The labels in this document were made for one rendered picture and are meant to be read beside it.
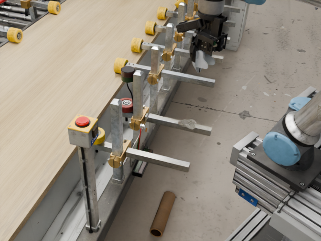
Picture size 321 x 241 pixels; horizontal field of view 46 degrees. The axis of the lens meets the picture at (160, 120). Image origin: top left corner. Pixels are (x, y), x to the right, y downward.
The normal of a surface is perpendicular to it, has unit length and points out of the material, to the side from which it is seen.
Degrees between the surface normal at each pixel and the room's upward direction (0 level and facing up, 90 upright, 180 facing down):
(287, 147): 97
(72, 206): 0
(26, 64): 0
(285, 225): 90
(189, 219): 0
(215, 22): 90
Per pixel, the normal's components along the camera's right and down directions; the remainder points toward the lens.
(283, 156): -0.66, 0.54
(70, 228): 0.05, -0.78
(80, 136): -0.29, 0.59
